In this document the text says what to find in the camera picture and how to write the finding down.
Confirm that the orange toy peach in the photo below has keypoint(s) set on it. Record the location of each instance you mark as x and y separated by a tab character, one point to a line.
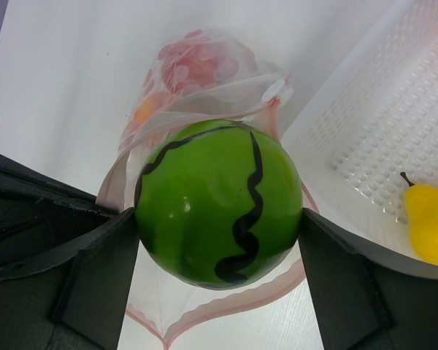
151	104

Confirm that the green toy watermelon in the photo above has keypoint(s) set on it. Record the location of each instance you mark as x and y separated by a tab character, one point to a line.
218	204

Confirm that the pink toy apple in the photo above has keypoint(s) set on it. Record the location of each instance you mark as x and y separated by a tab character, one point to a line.
196	64

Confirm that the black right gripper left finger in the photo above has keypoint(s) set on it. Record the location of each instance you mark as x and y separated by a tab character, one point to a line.
66	264

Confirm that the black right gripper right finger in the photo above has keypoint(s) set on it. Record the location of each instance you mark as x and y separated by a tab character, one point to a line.
366	296

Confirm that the pale yellow toy pear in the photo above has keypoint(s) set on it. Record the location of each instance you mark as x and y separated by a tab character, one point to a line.
421	205

